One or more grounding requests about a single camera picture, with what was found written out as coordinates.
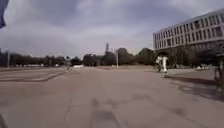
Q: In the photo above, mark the low white vehicle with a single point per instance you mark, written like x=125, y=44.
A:
x=78, y=66

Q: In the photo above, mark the pale long office building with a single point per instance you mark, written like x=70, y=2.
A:
x=191, y=31

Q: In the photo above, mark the low dark kerb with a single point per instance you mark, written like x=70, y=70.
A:
x=30, y=79

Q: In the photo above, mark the row of trees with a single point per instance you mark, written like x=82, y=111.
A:
x=100, y=59

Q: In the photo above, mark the grey paved plaza ground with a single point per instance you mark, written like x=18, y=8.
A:
x=110, y=96

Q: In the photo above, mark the pale lamp pole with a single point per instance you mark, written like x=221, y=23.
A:
x=117, y=58

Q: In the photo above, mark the dark glass building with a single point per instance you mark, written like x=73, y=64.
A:
x=2, y=13

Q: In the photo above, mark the distant tower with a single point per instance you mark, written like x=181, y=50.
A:
x=107, y=47

